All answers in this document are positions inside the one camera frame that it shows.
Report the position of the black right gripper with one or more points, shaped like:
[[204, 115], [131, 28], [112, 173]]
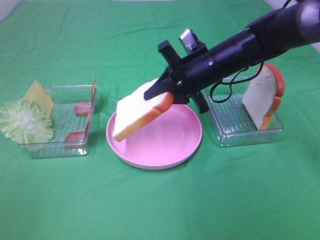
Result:
[[182, 77]]

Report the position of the toast bread slice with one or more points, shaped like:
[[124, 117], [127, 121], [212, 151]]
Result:
[[264, 95], [134, 112]]

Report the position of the bacon strip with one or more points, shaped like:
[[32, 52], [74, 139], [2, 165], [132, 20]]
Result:
[[77, 139], [85, 108]]

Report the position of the bacon strip front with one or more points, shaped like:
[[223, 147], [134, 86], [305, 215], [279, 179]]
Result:
[[77, 139]]

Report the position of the yellow cheese slice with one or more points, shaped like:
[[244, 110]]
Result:
[[39, 95]]

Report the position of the green lettuce leaf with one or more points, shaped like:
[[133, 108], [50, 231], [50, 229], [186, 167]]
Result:
[[24, 122]]

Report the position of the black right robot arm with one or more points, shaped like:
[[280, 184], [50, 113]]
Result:
[[265, 38]]

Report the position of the pink round plate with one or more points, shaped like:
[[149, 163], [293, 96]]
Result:
[[165, 142]]

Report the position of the clear right plastic container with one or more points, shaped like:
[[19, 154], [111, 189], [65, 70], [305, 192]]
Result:
[[233, 125]]

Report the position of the clear plastic container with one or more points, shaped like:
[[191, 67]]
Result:
[[64, 121], [233, 125]]

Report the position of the clear left plastic container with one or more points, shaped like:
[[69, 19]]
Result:
[[64, 121]]

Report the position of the green tablecloth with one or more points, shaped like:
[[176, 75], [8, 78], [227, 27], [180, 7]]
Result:
[[254, 192]]

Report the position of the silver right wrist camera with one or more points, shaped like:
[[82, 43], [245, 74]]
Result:
[[190, 41]]

